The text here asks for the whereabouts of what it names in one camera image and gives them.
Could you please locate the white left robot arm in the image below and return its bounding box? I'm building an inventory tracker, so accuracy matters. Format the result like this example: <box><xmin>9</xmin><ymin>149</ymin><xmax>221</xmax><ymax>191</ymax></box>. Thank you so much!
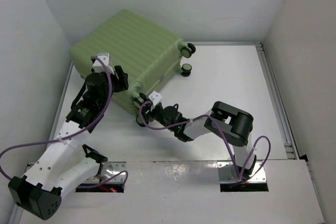
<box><xmin>8</xmin><ymin>66</ymin><xmax>128</xmax><ymax>220</ymax></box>

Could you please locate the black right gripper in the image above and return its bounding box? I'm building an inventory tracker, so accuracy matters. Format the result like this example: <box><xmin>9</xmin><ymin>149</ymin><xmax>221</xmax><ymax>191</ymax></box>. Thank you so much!
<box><xmin>139</xmin><ymin>101</ymin><xmax>176</xmax><ymax>132</ymax></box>

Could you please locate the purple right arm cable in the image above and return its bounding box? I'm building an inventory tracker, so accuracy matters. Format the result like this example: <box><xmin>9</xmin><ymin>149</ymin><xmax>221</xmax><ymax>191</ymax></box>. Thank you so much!
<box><xmin>139</xmin><ymin>101</ymin><xmax>271</xmax><ymax>184</ymax></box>

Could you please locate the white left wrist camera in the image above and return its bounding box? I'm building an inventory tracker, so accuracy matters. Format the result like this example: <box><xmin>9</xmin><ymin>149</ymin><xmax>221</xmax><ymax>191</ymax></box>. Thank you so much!
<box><xmin>91</xmin><ymin>52</ymin><xmax>114</xmax><ymax>74</ymax></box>

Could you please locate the green hardshell suitcase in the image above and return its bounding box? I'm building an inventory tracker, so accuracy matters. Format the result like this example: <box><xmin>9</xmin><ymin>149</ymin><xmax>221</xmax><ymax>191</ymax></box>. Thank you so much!
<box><xmin>69</xmin><ymin>9</ymin><xmax>196</xmax><ymax>115</ymax></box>

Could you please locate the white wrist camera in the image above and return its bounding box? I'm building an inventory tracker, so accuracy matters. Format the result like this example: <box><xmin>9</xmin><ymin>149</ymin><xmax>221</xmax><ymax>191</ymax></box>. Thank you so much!
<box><xmin>91</xmin><ymin>52</ymin><xmax>114</xmax><ymax>74</ymax></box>
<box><xmin>148</xmin><ymin>91</ymin><xmax>163</xmax><ymax>107</ymax></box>

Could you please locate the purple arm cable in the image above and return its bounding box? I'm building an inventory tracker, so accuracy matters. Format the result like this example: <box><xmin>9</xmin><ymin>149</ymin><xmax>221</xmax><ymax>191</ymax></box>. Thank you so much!
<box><xmin>0</xmin><ymin>56</ymin><xmax>129</xmax><ymax>189</ymax></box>
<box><xmin>139</xmin><ymin>101</ymin><xmax>271</xmax><ymax>184</ymax></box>

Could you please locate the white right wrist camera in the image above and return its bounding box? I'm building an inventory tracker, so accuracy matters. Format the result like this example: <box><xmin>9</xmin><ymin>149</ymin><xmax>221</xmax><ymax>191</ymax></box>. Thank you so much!
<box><xmin>148</xmin><ymin>91</ymin><xmax>163</xmax><ymax>107</ymax></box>

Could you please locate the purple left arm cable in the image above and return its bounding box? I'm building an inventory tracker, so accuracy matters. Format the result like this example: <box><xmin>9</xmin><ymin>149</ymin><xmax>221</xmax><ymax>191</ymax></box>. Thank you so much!
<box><xmin>0</xmin><ymin>56</ymin><xmax>129</xmax><ymax>189</ymax></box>

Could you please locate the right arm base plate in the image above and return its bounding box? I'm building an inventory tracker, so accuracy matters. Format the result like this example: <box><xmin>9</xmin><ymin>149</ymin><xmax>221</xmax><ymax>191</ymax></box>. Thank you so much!
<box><xmin>217</xmin><ymin>161</ymin><xmax>267</xmax><ymax>185</ymax></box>

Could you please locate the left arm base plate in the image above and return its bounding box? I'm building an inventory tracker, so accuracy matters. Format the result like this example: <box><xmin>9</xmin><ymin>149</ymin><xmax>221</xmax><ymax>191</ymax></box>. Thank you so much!
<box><xmin>84</xmin><ymin>162</ymin><xmax>127</xmax><ymax>184</ymax></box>

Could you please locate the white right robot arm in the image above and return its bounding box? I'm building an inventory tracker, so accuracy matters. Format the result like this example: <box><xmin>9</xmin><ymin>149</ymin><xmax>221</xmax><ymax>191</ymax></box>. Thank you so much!
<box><xmin>136</xmin><ymin>101</ymin><xmax>256</xmax><ymax>181</ymax></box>

